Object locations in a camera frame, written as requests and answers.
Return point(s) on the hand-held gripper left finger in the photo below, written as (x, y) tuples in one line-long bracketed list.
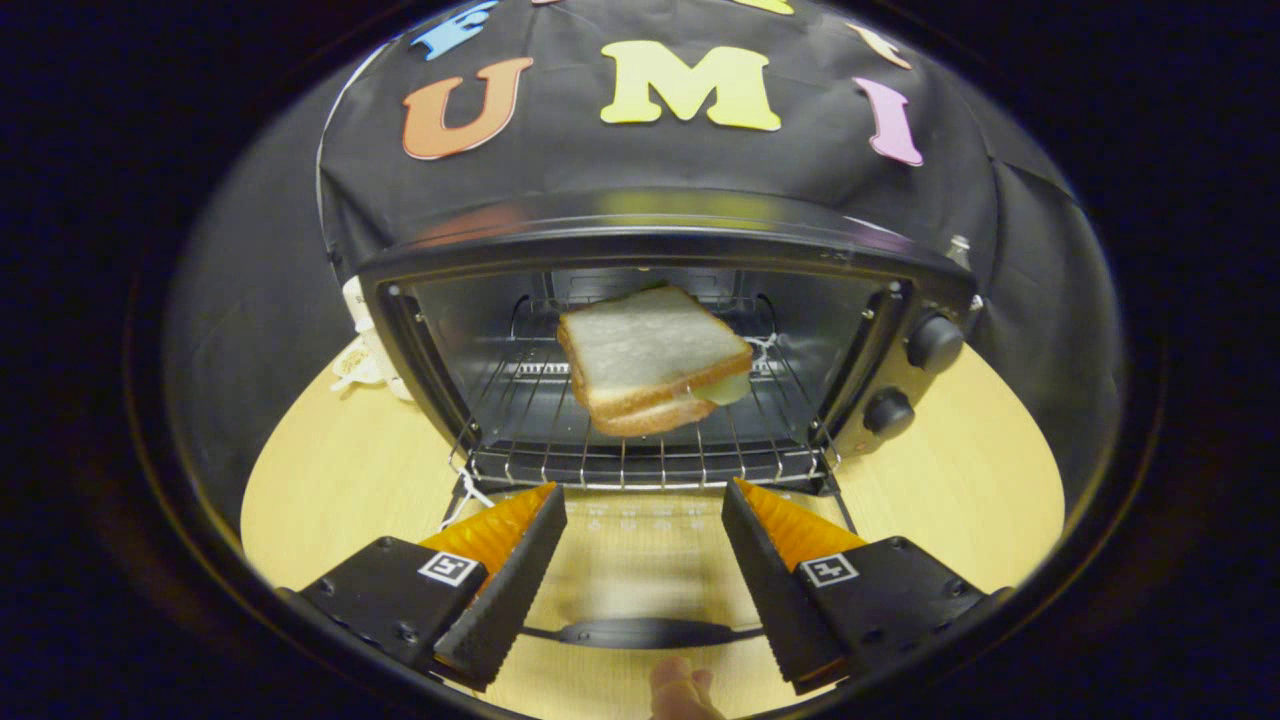
[(510, 595)]

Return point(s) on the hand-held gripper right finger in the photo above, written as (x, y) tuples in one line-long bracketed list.
[(780, 600)]

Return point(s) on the white bread sandwich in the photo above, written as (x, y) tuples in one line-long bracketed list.
[(645, 345)]

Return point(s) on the black toaster oven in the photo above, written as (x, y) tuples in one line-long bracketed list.
[(650, 230)]

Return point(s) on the white pop-up toaster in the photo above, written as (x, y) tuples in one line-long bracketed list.
[(375, 345)]

